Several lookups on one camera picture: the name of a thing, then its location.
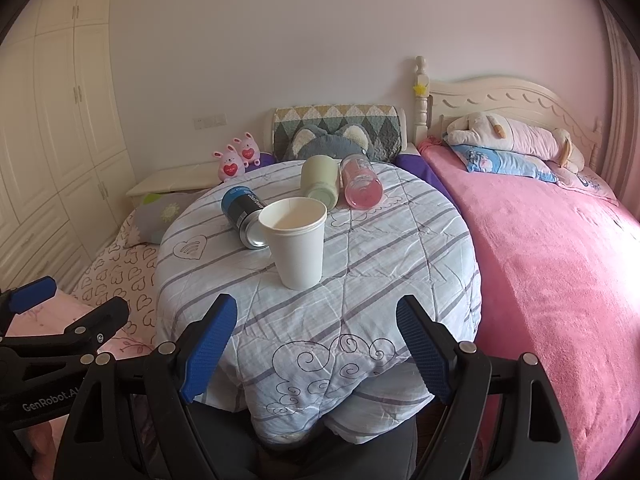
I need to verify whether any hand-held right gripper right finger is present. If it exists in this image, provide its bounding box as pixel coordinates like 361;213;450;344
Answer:
396;295;578;480

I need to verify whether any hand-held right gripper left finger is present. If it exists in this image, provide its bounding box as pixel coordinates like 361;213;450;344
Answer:
52;294;238;480

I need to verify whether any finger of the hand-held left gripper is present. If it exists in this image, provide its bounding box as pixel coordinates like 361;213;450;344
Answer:
0;276;57;337
0;296;131;361

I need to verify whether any pale green cup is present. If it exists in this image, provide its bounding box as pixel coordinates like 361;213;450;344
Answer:
300;155;342;211

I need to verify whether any white paper cup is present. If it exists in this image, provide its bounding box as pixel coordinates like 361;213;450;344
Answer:
257;197;328;291

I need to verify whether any pink transparent cup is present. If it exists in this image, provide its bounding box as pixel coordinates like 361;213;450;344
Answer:
339;154;385;211

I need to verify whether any pink floral sheet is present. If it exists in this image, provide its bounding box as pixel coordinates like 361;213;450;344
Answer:
0;287;161;461

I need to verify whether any heart pattern bed sheet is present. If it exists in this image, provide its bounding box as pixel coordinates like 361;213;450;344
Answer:
70;210;166;356

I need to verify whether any round table with striped quilt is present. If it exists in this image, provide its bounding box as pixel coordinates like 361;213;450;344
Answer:
154;160;483;448

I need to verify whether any grey flower print pillow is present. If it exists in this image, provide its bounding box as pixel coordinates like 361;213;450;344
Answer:
122;190;211;247

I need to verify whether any pink fleece blanket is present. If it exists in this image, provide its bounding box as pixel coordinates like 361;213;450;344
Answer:
417;140;640;480

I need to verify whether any blue and black can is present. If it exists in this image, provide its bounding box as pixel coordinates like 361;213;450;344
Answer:
221;185;271;250

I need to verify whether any cream bedside cabinet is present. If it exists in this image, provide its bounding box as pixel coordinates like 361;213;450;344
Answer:
125;162;226;199

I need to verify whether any cream wardrobe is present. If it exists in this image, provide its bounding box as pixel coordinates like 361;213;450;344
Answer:
0;0;136;292

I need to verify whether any pink bunny toy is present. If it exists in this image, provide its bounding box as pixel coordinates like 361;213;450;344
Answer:
232;131;262;168
212;144;246;182

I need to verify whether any purple cloth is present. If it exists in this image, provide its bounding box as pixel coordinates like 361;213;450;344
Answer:
257;151;427;177

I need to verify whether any blue cartoon pillow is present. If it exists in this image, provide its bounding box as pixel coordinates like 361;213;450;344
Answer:
450;144;559;184

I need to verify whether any diamond pattern quilted cover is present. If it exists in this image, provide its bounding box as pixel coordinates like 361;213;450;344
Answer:
271;104;407;163

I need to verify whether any grey bear plush cushion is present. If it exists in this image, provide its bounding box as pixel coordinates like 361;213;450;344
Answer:
284;124;372;163

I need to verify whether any white printed pillow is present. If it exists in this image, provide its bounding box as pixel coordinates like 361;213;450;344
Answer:
554;167;619;206

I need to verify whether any cream and pink plush dog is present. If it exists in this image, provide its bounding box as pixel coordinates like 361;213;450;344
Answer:
444;111;586;172

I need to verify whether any cream wooden bed headboard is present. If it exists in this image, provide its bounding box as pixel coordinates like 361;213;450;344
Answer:
412;56;603;171

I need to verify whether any pale pink curtain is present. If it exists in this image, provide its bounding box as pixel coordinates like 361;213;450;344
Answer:
597;0;640;203

